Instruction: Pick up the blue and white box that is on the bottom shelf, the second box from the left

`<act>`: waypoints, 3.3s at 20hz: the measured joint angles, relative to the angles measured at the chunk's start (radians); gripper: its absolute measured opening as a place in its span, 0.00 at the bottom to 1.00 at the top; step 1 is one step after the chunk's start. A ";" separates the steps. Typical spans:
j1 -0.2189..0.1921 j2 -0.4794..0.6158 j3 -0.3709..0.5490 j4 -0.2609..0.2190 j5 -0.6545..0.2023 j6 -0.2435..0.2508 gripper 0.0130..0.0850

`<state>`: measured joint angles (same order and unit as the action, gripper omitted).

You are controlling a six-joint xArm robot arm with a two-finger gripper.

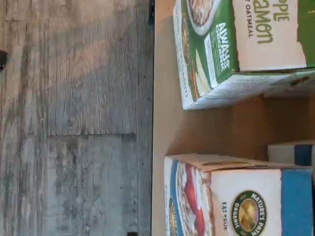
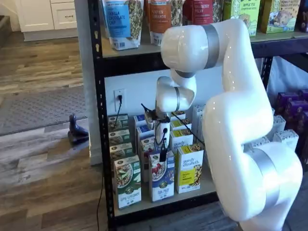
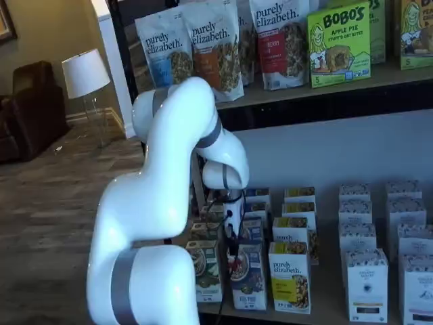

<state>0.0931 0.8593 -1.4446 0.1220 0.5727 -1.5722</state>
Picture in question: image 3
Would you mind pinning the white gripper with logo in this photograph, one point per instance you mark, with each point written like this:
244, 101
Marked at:
234, 220

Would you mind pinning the blue and white cereal box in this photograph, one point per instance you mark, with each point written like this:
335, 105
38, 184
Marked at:
257, 210
250, 284
253, 232

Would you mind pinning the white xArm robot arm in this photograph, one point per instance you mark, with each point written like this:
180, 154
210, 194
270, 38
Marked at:
152, 203

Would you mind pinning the green and white cereal box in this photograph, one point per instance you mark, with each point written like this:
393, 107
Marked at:
209, 281
204, 232
211, 214

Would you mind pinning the yellow purely elizabeth box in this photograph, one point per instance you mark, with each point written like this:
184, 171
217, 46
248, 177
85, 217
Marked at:
289, 281
299, 193
299, 208
291, 230

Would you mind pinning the white box with black label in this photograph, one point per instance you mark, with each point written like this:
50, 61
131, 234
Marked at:
357, 237
355, 210
367, 287
354, 191

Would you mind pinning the black metal shelf unit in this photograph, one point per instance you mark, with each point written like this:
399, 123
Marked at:
304, 115

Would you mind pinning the white box with pink label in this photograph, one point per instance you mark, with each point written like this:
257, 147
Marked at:
416, 243
404, 189
419, 294
407, 215

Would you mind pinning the green Bobo's apple pie box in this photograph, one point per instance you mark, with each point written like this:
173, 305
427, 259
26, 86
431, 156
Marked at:
338, 50

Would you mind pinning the green Bobo's oat bites box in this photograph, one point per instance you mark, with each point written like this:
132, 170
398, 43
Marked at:
378, 34

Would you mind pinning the yellow green Bobo's box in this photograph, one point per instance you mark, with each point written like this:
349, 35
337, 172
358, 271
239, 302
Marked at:
416, 40

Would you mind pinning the half hidden granola bag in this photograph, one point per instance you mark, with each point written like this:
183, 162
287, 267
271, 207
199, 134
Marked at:
247, 50

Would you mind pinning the orange purely elizabeth granola bag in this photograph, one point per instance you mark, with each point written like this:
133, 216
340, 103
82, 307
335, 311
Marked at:
216, 50

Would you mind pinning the red purely elizabeth granola bag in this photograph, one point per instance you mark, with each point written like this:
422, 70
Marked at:
280, 50

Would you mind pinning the blue purely elizabeth granola bag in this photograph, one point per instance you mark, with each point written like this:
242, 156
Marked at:
162, 44

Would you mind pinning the white shade floor lamp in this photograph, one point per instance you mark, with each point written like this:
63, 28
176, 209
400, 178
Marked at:
84, 74

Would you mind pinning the dark brown armchair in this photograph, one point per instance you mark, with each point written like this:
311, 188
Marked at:
30, 118

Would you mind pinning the white door frame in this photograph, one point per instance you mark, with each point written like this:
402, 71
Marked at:
115, 67

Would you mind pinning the dark framed wall picture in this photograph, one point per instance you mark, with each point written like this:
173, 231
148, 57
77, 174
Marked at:
4, 17

